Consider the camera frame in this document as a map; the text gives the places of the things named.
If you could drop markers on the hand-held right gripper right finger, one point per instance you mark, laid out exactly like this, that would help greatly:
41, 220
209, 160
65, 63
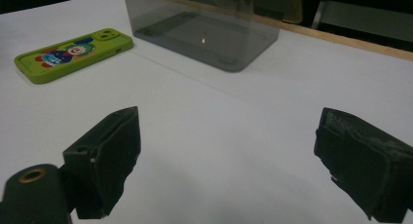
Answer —
363, 159

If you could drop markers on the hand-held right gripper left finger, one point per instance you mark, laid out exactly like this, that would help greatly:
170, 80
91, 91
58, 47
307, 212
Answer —
107, 159

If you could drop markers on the green cartoon phone case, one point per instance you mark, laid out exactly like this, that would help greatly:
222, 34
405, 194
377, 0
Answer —
68, 56

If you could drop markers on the grey transparent plastic box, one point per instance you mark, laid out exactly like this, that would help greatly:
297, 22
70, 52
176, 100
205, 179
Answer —
201, 32

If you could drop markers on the white table mat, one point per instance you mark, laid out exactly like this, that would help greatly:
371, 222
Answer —
227, 126

